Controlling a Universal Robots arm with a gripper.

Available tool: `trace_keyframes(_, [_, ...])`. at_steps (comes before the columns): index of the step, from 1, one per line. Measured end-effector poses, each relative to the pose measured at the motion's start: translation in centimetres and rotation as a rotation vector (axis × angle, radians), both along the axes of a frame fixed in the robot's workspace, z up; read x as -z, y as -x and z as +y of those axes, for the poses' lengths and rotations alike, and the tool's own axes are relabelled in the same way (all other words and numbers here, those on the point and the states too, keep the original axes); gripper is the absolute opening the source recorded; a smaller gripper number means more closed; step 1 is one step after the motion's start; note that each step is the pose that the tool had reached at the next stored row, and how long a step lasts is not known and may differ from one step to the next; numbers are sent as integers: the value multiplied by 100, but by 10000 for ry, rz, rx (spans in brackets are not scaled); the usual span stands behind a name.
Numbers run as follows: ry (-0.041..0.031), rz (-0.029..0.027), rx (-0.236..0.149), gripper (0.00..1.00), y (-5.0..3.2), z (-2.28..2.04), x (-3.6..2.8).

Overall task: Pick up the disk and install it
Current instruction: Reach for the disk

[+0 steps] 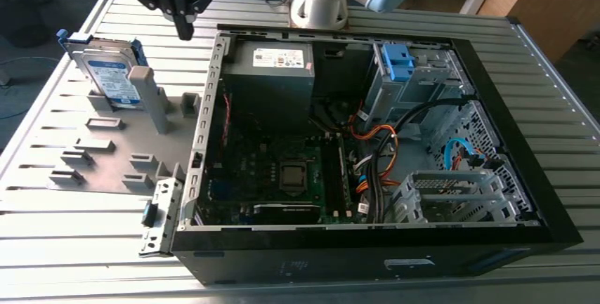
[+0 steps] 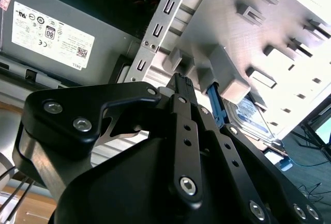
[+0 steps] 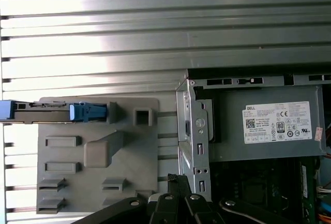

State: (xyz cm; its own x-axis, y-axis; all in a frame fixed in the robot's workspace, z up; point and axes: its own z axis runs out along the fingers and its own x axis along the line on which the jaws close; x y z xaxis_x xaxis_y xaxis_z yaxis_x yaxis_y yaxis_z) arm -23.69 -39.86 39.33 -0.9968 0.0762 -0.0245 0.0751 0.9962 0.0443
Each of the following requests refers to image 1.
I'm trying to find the silver disk bay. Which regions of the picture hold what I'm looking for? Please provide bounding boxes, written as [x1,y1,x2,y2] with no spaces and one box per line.
[387,168,521,225]

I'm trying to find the blue bracket latch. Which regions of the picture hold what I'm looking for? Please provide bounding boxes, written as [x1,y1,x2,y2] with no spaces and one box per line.
[140,199,160,228]

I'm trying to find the grey parts rack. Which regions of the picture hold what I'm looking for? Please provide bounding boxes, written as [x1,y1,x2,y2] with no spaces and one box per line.
[44,65,207,196]

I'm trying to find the grey metal drive cage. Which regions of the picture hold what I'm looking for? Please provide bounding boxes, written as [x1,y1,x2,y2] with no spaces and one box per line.
[363,42,474,131]

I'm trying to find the silver expansion slot bracket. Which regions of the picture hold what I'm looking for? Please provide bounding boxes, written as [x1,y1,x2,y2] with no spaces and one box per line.
[138,176,184,258]

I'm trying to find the green motherboard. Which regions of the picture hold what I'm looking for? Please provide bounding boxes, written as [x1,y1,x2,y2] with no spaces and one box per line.
[196,131,371,226]

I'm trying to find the black wire connector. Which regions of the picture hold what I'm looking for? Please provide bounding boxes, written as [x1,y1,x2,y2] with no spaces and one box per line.
[468,152,504,171]

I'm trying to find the wooden cabinet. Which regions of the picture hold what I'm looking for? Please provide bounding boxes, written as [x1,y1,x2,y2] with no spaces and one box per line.
[477,0,600,65]

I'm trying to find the black graphics card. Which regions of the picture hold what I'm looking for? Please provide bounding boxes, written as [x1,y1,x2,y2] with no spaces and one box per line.
[253,202,322,224]

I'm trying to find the CPU socket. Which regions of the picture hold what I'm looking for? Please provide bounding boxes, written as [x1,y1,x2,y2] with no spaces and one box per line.
[278,158,310,196]

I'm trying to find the orange yellow power wires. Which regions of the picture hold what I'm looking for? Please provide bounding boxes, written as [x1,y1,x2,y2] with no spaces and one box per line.
[349,109,400,196]

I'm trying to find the blue data wire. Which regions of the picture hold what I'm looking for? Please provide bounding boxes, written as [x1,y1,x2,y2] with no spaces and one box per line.
[442,138,474,171]

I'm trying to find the black open PC case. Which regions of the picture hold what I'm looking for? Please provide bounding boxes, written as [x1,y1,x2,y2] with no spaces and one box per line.
[168,22,584,286]

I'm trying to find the grey power supply unit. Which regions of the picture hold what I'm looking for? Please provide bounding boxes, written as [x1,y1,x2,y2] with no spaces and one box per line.
[222,41,315,135]

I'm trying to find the blue floor cable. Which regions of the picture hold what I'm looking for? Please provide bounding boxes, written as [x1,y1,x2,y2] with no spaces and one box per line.
[0,105,29,121]

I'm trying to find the hard disk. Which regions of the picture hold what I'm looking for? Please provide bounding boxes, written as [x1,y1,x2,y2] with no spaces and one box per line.
[55,28,150,111]

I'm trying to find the black RAM slot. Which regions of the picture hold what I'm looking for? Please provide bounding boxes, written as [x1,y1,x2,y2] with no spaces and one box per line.
[322,135,341,216]
[335,134,353,216]

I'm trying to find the black office chair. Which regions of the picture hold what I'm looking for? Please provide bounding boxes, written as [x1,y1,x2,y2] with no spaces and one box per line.
[0,0,52,48]

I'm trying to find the thin red wire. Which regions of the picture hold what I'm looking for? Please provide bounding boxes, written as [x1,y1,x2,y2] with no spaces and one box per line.
[220,92,234,145]

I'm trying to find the pale grey floor cable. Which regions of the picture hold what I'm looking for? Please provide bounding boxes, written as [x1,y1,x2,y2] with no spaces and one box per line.
[0,56,61,70]

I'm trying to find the blue drive cage latch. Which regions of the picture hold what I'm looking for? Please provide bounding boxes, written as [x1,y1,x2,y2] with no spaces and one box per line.
[389,64,416,81]
[382,43,417,68]

